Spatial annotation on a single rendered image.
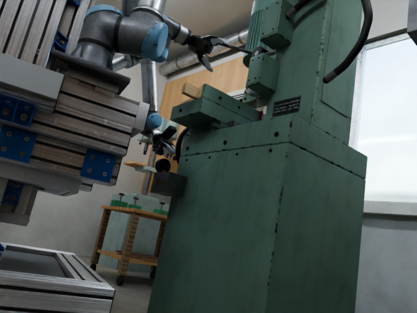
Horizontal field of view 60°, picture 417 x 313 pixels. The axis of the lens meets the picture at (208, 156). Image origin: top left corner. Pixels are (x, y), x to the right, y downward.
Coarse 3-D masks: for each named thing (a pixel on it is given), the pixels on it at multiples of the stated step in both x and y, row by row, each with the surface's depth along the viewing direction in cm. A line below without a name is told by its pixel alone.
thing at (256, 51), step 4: (216, 44) 169; (220, 44) 165; (224, 44) 162; (232, 48) 157; (236, 48) 153; (240, 48) 151; (256, 48) 139; (260, 48) 138; (264, 48) 139; (244, 52) 149; (248, 52) 146; (252, 52) 144; (256, 52) 139; (260, 52) 137; (264, 52) 137; (268, 52) 136; (272, 52) 134; (252, 56) 140
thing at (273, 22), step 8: (280, 0) 132; (272, 8) 134; (280, 8) 131; (288, 8) 133; (264, 16) 137; (272, 16) 133; (280, 16) 130; (264, 24) 135; (272, 24) 131; (280, 24) 130; (288, 24) 133; (264, 32) 134; (272, 32) 130; (280, 32) 130; (288, 32) 132; (264, 40) 135; (272, 40) 134; (280, 40) 133; (288, 40) 132; (272, 48) 139
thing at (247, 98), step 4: (244, 92) 159; (244, 96) 158; (248, 96) 156; (252, 96) 154; (260, 96) 150; (244, 100) 157; (248, 100) 155; (252, 100) 153; (260, 100) 151; (264, 100) 150; (248, 104) 158; (252, 104) 157; (260, 104) 155; (264, 104) 154; (256, 108) 156
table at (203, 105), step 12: (180, 108) 144; (192, 108) 136; (204, 108) 133; (216, 108) 136; (180, 120) 146; (192, 120) 143; (204, 120) 140; (216, 120) 138; (228, 120) 140; (240, 120) 144
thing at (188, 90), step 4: (184, 84) 134; (188, 84) 134; (184, 88) 133; (188, 88) 133; (192, 88) 135; (196, 88) 136; (184, 92) 132; (188, 92) 133; (192, 92) 135; (196, 92) 136; (188, 96) 136; (192, 96) 135; (196, 96) 136
